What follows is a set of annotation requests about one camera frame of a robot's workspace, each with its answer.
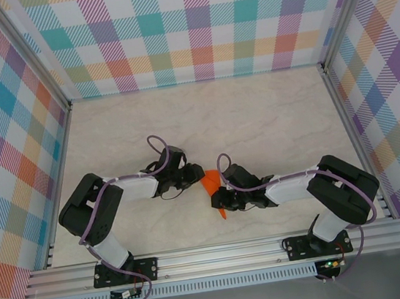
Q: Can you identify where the orange paper sheet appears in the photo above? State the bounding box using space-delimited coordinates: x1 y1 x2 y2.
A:
198 168 229 224

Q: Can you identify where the small circuit board green light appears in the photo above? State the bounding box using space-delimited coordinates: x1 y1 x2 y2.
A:
318 257 346 271

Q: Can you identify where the small dark circuit board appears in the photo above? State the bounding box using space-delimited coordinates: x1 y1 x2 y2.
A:
110 287 143 299

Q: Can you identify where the thin black right gripper cable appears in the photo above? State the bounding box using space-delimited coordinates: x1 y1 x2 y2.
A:
238 200 265 214

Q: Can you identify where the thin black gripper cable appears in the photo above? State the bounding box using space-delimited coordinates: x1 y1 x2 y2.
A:
238 200 265 214
159 186 186 202

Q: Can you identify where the thin black left gripper cable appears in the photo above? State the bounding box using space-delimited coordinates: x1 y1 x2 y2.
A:
159 186 186 202

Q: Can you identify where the long aluminium mounting rail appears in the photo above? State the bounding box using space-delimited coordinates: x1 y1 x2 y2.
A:
20 214 400 299

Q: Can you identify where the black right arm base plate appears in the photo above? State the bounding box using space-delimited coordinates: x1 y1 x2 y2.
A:
282 228 354 262

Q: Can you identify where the slotted grey cable duct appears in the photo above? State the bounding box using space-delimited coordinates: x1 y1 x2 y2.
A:
65 265 319 299

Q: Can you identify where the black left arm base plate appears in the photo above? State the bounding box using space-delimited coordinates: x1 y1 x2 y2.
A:
91 256 162 290

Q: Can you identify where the thin red wire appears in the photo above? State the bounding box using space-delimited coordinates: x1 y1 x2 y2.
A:
132 266 148 294
332 242 348 264

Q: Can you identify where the aluminium side rail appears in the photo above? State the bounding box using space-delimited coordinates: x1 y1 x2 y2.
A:
21 102 93 270
315 56 395 227

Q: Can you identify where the aluminium frame post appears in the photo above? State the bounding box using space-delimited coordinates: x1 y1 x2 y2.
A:
311 0 393 75
0 0 73 121

